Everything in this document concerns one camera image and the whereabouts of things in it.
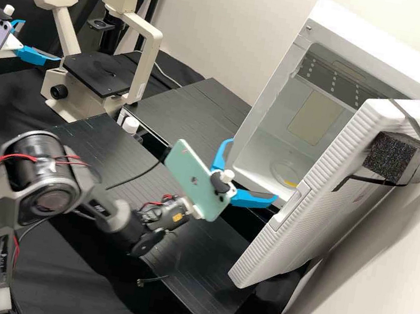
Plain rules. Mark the white incubator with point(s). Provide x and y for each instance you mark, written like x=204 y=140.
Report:
x=339 y=25

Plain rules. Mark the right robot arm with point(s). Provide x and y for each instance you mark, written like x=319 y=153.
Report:
x=28 y=173

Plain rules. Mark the white-capped bottle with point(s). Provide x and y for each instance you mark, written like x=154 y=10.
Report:
x=131 y=123

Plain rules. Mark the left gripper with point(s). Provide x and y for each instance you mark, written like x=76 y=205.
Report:
x=6 y=46

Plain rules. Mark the cream microscope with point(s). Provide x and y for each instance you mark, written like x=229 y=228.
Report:
x=86 y=74

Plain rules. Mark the black platform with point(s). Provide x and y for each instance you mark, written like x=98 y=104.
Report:
x=203 y=103
x=132 y=159

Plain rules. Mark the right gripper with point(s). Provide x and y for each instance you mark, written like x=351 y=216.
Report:
x=192 y=207

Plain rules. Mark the right wrist camera phone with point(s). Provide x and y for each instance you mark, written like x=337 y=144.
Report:
x=194 y=174

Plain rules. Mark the incubator door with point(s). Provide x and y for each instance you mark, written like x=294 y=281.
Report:
x=302 y=230

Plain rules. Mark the petri dish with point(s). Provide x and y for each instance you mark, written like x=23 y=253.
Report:
x=282 y=172

